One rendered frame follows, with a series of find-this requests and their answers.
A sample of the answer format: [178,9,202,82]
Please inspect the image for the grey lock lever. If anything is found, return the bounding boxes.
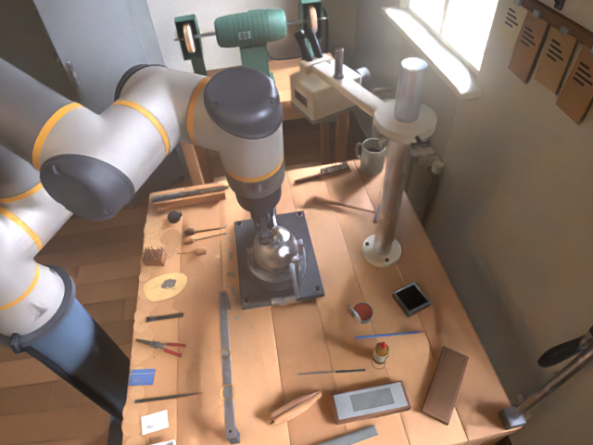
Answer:
[289,259,303,303]

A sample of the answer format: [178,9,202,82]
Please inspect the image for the wooden strip with grey rod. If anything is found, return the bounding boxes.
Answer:
[150,181,230,213]

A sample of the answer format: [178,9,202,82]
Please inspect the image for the grey mug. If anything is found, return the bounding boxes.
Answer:
[355,136,389,176]

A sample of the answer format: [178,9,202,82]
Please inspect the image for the file with wooden handle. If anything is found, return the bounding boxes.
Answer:
[293,162,351,184]

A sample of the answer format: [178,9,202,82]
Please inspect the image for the round yellow pad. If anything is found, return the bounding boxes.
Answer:
[142,273,190,303]

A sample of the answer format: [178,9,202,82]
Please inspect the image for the red round tin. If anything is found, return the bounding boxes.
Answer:
[347,301,375,324]

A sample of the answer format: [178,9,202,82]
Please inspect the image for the white card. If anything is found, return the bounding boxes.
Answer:
[139,409,170,437]

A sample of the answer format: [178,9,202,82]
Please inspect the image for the small red capped bottle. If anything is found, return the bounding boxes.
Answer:
[372,340,390,371]

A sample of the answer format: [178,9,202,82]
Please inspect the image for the black microscope eyepieces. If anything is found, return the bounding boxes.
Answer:
[295,28,325,61]

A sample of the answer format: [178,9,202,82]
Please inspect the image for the blue pencil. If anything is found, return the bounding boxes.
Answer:
[354,329,425,341]

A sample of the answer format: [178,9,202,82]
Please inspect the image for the cream column base flange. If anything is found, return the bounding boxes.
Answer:
[360,233,403,269]

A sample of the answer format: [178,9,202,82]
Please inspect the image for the black square tray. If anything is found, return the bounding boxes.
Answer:
[391,282,433,318]

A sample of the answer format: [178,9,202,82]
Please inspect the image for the wooden block with pins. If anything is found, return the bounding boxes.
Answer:
[142,246,168,267]

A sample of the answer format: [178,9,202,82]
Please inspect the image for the black disc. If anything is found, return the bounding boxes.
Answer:
[536,326,593,369]

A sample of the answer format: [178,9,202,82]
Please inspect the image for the grey rest bar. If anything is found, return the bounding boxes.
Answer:
[218,290,243,441]

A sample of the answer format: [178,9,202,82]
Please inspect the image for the brown wall card rack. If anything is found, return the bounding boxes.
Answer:
[506,0,593,126]

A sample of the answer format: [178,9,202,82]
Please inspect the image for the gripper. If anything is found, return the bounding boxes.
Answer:
[230,174,284,247]

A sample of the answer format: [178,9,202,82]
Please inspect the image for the blue card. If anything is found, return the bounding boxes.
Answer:
[128,367,158,388]

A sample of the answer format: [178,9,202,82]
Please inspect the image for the wooden handle burnisher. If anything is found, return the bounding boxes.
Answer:
[267,389,323,426]

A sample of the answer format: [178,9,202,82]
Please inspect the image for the grey radiator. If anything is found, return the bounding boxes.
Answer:
[406,140,446,222]

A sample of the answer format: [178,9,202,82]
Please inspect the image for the thin needle file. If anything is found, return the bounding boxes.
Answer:
[296,367,367,377]

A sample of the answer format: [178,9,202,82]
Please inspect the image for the red handled pliers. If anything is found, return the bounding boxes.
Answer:
[134,338,188,359]

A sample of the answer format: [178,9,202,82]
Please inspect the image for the dark needle file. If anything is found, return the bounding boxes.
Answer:
[133,391,204,405]

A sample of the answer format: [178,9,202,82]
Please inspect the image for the grey stone in wooden box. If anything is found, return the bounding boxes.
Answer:
[331,380,412,425]

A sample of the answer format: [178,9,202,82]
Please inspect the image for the cream microscope head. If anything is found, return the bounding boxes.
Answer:
[290,57,363,125]

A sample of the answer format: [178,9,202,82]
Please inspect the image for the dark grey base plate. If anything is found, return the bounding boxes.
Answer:
[233,210,325,311]

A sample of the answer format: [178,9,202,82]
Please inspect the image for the grey flat ruler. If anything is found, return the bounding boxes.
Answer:
[318,425,379,445]

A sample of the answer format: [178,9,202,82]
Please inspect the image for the chrome engraving block ball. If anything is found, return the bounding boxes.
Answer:
[248,225,302,273]

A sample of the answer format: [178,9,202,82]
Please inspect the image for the window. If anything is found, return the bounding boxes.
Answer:
[378,0,502,99]

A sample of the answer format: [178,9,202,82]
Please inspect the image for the grey ball base ring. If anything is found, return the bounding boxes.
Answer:
[245,240,310,298]

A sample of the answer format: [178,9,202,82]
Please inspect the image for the brown wooden board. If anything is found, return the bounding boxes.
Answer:
[421,345,471,426]

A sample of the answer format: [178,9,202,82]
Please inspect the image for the green polishing motor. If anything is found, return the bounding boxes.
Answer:
[173,0,331,75]

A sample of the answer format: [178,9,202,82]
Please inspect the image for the steel microscope column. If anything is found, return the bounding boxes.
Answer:
[373,57,430,261]

